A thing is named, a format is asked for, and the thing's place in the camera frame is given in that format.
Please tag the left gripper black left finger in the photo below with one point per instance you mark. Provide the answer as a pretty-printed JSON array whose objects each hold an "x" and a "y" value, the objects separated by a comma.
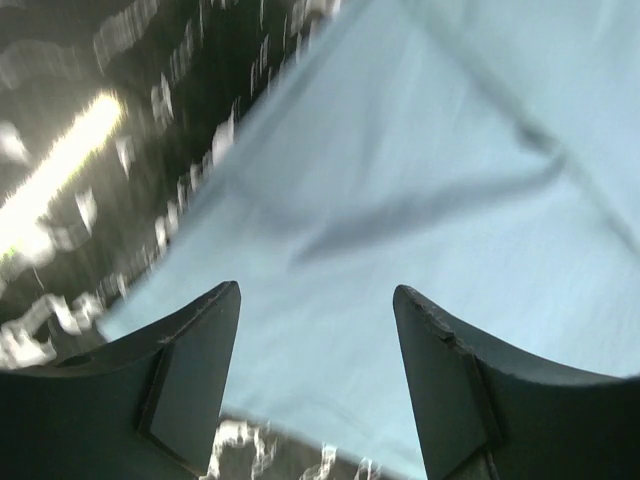
[{"x": 144, "y": 406}]

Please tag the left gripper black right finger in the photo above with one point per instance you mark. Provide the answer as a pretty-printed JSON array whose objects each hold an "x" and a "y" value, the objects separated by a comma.
[{"x": 485, "y": 409}]

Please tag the blue-grey t-shirt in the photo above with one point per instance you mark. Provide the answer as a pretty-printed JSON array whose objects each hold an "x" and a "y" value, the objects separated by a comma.
[{"x": 485, "y": 153}]

